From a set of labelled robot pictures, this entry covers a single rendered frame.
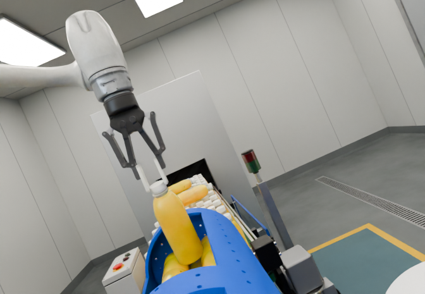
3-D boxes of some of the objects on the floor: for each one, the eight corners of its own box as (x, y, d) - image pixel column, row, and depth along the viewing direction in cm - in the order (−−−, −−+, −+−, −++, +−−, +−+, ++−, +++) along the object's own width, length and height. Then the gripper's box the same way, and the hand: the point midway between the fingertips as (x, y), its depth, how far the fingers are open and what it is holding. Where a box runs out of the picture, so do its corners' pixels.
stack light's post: (353, 399, 128) (257, 184, 126) (348, 391, 132) (255, 183, 130) (360, 394, 128) (265, 181, 127) (355, 387, 132) (262, 179, 131)
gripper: (78, 109, 61) (121, 206, 61) (148, 79, 63) (190, 174, 63) (89, 112, 68) (128, 199, 68) (152, 86, 70) (189, 171, 70)
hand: (152, 174), depth 66 cm, fingers closed on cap, 4 cm apart
